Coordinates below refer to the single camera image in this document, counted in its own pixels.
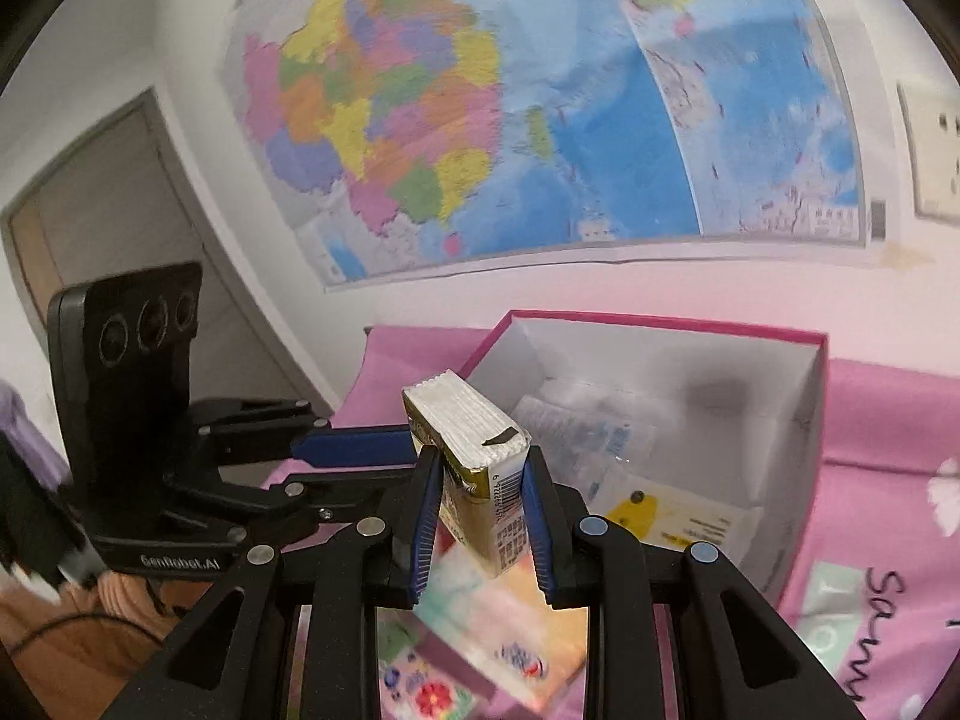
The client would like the yellow and white packet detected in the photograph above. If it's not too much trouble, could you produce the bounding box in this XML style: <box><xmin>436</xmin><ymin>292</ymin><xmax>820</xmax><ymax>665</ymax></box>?
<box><xmin>600</xmin><ymin>474</ymin><xmax>760</xmax><ymax>565</ymax></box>

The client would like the grey framed door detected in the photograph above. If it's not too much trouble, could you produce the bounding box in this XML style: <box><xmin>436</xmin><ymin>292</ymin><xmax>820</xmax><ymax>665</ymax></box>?
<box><xmin>0</xmin><ymin>86</ymin><xmax>338</xmax><ymax>421</ymax></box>

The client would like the black cable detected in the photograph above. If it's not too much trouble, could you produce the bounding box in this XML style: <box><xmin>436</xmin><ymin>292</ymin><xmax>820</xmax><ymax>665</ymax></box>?
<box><xmin>11</xmin><ymin>600</ymin><xmax>162</xmax><ymax>653</ymax></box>

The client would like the gold white drink carton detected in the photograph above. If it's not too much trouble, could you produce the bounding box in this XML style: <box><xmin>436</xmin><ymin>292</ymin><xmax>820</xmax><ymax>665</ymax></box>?
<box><xmin>401</xmin><ymin>369</ymin><xmax>533</xmax><ymax>580</ymax></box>

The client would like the purple cloth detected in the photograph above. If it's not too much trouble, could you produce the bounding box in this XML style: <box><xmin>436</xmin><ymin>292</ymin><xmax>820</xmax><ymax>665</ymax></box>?
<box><xmin>0</xmin><ymin>381</ymin><xmax>73</xmax><ymax>482</ymax></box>

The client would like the clear plastic packet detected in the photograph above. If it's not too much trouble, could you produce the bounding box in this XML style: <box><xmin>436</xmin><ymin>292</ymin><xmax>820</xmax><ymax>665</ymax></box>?
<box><xmin>516</xmin><ymin>388</ymin><xmax>655</xmax><ymax>470</ymax></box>

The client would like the pink floral bedsheet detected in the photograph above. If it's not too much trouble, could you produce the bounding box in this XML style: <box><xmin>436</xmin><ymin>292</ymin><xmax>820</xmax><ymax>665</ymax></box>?
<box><xmin>259</xmin><ymin>324</ymin><xmax>960</xmax><ymax>720</ymax></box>

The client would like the colourful wall map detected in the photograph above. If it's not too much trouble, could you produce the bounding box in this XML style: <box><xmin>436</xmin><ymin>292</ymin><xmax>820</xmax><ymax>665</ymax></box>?
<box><xmin>217</xmin><ymin>0</ymin><xmax>890</xmax><ymax>293</ymax></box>

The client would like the pink floral tissue pack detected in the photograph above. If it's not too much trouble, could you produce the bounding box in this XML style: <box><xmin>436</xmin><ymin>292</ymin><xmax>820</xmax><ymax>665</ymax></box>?
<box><xmin>375</xmin><ymin>540</ymin><xmax>590</xmax><ymax>715</ymax></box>

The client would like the pink cardboard box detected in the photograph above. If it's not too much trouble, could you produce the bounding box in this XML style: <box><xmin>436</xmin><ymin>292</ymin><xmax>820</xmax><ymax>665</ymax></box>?
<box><xmin>457</xmin><ymin>309</ymin><xmax>830</xmax><ymax>602</ymax></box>

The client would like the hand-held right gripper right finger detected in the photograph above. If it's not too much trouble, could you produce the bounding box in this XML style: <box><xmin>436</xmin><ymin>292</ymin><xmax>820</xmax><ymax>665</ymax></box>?
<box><xmin>521</xmin><ymin>446</ymin><xmax>867</xmax><ymax>720</ymax></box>

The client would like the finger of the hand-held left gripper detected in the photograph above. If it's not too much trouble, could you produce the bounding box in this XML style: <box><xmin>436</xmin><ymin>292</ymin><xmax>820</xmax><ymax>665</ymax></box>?
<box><xmin>195</xmin><ymin>396</ymin><xmax>419</xmax><ymax>467</ymax></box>
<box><xmin>161</xmin><ymin>463</ymin><xmax>415</xmax><ymax>542</ymax></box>

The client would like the white wall socket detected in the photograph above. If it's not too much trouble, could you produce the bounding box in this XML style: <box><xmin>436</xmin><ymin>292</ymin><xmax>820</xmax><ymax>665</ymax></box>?
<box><xmin>896</xmin><ymin>82</ymin><xmax>960</xmax><ymax>223</ymax></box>

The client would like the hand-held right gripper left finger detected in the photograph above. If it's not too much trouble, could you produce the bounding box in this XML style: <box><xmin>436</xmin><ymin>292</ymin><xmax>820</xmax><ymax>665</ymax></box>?
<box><xmin>97</xmin><ymin>446</ymin><xmax>443</xmax><ymax>720</ymax></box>

